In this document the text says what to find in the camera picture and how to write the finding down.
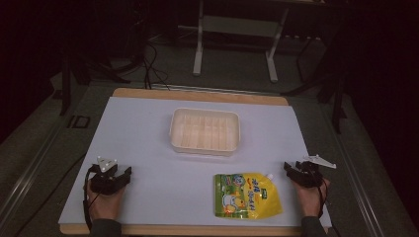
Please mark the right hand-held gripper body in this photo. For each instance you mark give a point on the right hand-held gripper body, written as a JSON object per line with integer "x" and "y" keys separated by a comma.
{"x": 311, "y": 174}

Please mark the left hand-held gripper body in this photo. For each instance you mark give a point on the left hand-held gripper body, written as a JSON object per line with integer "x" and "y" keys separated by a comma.
{"x": 102, "y": 184}

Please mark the person's left hand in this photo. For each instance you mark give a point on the person's left hand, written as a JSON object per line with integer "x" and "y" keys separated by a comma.
{"x": 104, "y": 205}

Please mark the person's right hand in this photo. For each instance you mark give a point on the person's right hand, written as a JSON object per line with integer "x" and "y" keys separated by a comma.
{"x": 309, "y": 199}

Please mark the white table mat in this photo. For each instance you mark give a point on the white table mat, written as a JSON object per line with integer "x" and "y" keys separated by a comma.
{"x": 148, "y": 158}

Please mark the yellow spout pouch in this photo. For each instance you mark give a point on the yellow spout pouch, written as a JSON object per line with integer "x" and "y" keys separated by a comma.
{"x": 245, "y": 197}

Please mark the black floor socket box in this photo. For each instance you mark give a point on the black floor socket box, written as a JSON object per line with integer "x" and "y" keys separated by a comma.
{"x": 79, "y": 121}

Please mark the black stand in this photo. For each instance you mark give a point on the black stand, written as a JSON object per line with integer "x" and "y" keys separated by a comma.
{"x": 67, "y": 82}
{"x": 336, "y": 92}

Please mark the white plastic tray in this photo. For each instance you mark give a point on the white plastic tray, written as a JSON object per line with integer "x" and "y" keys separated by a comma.
{"x": 205, "y": 131}

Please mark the white metal stand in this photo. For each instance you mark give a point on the white metal stand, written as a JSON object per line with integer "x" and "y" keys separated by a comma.
{"x": 237, "y": 31}

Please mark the metal floor rail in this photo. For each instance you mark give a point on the metal floor rail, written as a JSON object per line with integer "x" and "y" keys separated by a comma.
{"x": 31, "y": 168}
{"x": 357, "y": 177}

